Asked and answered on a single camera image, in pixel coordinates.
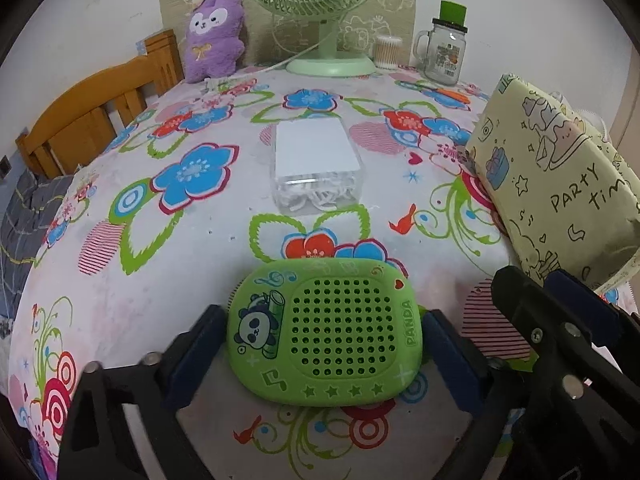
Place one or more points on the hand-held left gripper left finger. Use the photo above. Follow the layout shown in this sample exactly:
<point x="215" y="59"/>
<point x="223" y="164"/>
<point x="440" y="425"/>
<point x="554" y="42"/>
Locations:
<point x="192" y="355"/>

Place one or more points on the clear cotton swab container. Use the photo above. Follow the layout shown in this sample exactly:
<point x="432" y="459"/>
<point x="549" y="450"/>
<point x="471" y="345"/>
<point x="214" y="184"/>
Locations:
<point x="386" y="52"/>

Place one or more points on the green panda case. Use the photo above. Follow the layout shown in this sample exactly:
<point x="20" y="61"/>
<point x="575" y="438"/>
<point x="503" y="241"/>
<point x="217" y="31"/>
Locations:
<point x="330" y="330"/>

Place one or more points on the grey plaid blanket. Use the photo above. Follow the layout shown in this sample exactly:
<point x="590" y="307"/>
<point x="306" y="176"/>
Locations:
<point x="25" y="220"/>

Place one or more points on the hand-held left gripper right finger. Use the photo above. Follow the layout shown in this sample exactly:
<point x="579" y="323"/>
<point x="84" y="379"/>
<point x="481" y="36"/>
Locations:
<point x="450" y="360"/>

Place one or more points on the purple plush toy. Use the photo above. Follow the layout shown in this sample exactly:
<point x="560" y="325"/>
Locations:
<point x="212" y="35"/>

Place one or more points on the yellow cartoon print box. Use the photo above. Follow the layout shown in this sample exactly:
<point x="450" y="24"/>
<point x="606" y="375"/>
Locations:
<point x="550" y="160"/>

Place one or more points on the beige patterned board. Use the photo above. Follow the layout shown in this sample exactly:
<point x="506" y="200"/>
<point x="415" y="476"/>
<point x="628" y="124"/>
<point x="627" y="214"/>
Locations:
<point x="395" y="10"/>

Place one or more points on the clear box with white lid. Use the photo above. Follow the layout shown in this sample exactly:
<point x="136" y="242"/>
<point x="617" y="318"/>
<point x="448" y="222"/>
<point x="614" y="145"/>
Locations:
<point x="312" y="150"/>

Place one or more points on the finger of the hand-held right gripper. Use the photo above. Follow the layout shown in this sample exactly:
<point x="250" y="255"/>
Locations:
<point x="525" y="305"/>
<point x="580" y="305"/>

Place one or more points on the beige wardrobe door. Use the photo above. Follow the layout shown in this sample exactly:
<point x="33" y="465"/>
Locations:
<point x="631" y="110"/>

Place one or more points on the green desk fan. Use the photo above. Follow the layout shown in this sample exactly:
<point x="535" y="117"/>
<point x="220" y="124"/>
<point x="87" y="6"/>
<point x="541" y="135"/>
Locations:
<point x="320" y="40"/>

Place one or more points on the glass jar with green lid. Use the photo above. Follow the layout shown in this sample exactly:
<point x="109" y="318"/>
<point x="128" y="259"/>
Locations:
<point x="445" y="55"/>

